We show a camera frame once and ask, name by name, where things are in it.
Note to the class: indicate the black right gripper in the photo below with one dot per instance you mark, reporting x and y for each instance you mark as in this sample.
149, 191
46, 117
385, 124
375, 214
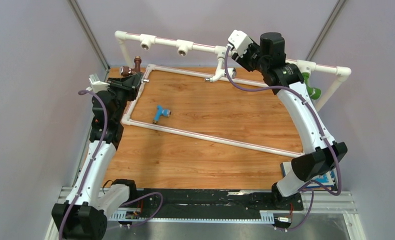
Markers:
243, 60

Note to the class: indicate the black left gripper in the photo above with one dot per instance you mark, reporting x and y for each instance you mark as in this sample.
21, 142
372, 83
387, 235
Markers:
129, 85

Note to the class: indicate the brown water faucet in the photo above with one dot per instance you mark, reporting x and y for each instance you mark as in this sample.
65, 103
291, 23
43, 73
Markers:
126, 71

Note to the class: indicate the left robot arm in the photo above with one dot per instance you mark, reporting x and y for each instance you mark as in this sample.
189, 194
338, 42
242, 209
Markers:
84, 214

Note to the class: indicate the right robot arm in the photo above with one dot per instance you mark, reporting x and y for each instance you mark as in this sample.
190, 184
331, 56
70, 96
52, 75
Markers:
322, 153

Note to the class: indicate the white water faucet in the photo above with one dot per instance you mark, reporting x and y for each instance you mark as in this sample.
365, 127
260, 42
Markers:
220, 72

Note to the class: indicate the blue water faucet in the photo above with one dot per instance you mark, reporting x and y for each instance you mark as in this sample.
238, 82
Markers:
165, 112

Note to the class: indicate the green water faucet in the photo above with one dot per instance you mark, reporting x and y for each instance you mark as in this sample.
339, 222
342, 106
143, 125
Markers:
313, 92

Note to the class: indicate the blue white box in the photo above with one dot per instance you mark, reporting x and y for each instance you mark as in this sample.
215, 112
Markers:
326, 179

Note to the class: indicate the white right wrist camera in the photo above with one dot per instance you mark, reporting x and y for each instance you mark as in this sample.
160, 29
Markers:
239, 41

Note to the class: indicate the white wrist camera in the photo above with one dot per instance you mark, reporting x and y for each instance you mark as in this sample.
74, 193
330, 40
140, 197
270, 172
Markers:
95, 85
239, 41

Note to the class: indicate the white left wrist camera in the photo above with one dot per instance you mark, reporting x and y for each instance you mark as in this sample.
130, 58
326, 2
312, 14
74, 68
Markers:
95, 85

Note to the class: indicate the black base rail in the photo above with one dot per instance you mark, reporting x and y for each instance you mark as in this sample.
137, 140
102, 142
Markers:
211, 204

